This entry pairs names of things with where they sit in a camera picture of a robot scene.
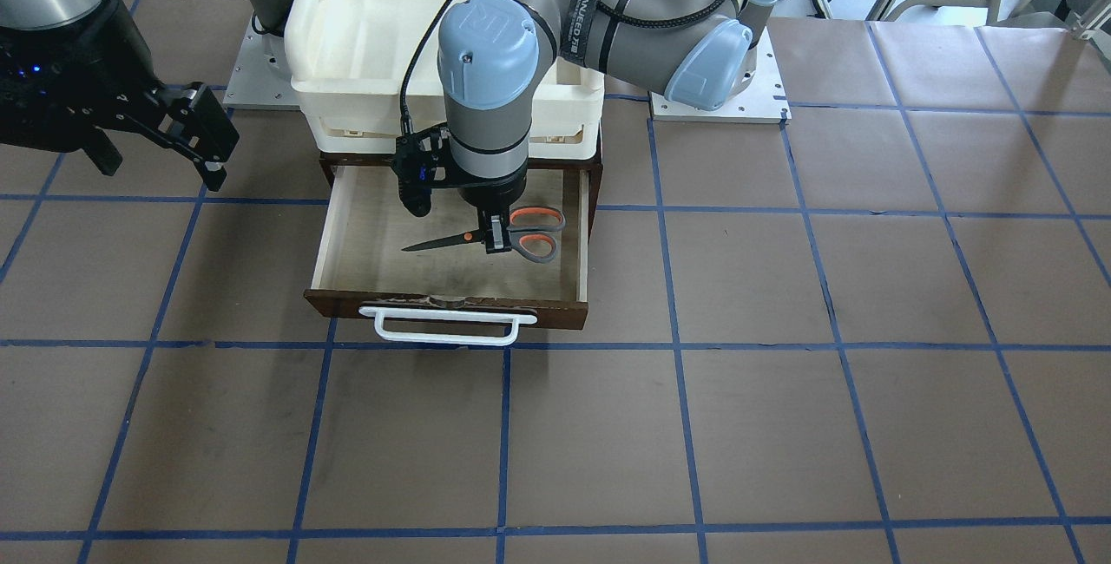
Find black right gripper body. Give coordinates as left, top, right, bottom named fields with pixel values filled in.
left=1, top=0, right=166, bottom=175

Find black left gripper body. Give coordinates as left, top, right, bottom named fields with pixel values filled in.
left=391, top=125, right=529, bottom=216

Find grey orange scissors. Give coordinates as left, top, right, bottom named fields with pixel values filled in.
left=404, top=207, right=565, bottom=264

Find brown wooden drawer cabinet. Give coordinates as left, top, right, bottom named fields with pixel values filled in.
left=304, top=148, right=604, bottom=346

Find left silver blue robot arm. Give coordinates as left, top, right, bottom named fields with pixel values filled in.
left=391, top=0, right=778, bottom=263

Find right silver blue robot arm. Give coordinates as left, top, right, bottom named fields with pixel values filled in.
left=1, top=0, right=239, bottom=191

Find white plastic bin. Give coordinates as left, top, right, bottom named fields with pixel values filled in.
left=284, top=0, right=605, bottom=159

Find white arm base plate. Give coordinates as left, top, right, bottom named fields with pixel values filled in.
left=651, top=21, right=792, bottom=124
left=226, top=18, right=299, bottom=112

